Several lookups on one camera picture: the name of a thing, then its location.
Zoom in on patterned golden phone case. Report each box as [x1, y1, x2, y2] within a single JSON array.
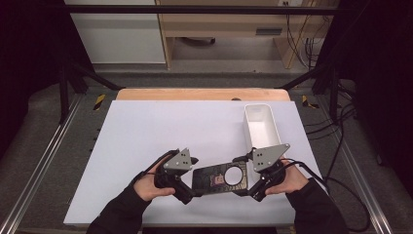
[[191, 161, 251, 196]]

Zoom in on white table mat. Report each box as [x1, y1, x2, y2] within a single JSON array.
[[63, 99, 322, 227]]

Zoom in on aluminium rail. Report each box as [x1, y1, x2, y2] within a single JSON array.
[[0, 94, 83, 234], [316, 97, 394, 234]]

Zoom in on black metal frame bar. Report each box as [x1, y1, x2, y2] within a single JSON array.
[[63, 4, 354, 16]]

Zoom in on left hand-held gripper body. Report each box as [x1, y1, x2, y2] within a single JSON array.
[[154, 147, 194, 190]]

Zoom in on person's left hand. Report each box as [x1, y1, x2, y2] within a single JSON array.
[[133, 158, 176, 202]]

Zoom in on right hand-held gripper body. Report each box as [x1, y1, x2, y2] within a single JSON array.
[[249, 143, 291, 203]]

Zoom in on white cabinet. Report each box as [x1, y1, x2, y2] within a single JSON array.
[[63, 0, 167, 64]]

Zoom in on dark curtain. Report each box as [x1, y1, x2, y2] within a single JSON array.
[[316, 0, 413, 189], [0, 0, 95, 157]]

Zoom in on black metal frame leg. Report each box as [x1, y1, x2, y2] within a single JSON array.
[[275, 62, 341, 124], [57, 59, 126, 125]]

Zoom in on white plastic bin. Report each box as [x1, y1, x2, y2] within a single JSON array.
[[243, 102, 282, 154]]

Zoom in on wooden table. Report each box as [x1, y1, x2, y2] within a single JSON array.
[[116, 87, 291, 102]]

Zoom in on yellow black tape strip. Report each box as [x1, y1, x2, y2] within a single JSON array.
[[301, 95, 320, 110], [93, 94, 107, 111]]

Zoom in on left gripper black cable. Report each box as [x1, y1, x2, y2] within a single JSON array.
[[129, 148, 180, 188]]

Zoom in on light wooden desk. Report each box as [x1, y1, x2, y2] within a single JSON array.
[[155, 0, 340, 70]]

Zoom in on bundle of hanging cables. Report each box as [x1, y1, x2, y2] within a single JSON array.
[[284, 1, 332, 70]]

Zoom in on black floor cables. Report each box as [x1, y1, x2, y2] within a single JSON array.
[[305, 81, 358, 151]]

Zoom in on person's right hand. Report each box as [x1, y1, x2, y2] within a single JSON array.
[[264, 158, 310, 196]]

